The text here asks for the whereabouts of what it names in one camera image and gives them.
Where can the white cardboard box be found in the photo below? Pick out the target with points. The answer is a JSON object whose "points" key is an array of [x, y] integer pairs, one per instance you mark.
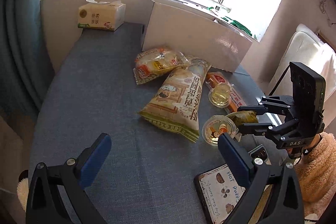
{"points": [[199, 35]]}

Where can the yellow jelly cup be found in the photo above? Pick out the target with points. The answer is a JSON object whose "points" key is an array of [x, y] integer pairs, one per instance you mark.
{"points": [[220, 96]]}

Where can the orange snack packet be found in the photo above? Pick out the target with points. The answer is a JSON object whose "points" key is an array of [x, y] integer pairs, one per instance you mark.
{"points": [[231, 87]]}

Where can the smartphone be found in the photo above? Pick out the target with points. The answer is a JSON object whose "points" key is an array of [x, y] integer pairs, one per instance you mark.
{"points": [[258, 153]]}

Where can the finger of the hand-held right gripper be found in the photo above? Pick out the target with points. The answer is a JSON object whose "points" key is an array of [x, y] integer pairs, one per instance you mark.
{"points": [[262, 129], [273, 106]]}

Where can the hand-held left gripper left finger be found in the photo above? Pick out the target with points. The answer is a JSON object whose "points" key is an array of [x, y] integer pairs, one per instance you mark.
{"points": [[95, 158]]}

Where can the dark green snack packet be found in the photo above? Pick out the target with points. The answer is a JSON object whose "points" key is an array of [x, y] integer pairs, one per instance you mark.
{"points": [[244, 118]]}

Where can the large beige snack packet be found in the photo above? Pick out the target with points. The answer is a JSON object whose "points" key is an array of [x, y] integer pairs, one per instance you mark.
{"points": [[176, 98]]}

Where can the person's left forearm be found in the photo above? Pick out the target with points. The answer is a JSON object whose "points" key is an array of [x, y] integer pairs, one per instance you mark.
{"points": [[23, 187]]}

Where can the clear pastry packet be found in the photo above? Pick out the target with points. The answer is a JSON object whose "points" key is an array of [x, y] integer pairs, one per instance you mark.
{"points": [[157, 64]]}

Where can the white towel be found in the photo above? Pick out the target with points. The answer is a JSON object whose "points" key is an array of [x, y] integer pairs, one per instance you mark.
{"points": [[329, 66]]}

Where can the cartoon lid jelly cup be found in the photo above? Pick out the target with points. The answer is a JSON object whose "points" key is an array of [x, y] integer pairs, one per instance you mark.
{"points": [[218, 132]]}

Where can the white chair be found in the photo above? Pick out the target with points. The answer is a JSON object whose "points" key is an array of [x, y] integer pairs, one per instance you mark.
{"points": [[296, 56]]}

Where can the dark teal curtain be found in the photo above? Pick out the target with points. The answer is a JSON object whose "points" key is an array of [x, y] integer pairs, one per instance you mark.
{"points": [[23, 29]]}

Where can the green plastic bag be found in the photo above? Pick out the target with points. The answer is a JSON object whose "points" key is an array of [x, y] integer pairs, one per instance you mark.
{"points": [[241, 26]]}

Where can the cartoon printed tablet case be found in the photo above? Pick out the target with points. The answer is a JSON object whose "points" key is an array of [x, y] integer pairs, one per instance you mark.
{"points": [[220, 195]]}

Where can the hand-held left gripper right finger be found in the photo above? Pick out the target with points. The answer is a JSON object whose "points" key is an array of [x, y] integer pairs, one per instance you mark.
{"points": [[233, 158]]}

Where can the wooden picture frame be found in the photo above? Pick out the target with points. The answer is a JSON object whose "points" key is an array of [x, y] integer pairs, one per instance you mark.
{"points": [[322, 36]]}

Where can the tissue pack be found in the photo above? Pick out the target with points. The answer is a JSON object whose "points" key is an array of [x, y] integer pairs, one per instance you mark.
{"points": [[101, 16]]}

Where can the person's right forearm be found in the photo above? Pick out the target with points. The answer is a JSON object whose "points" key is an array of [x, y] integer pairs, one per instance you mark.
{"points": [[320, 179]]}

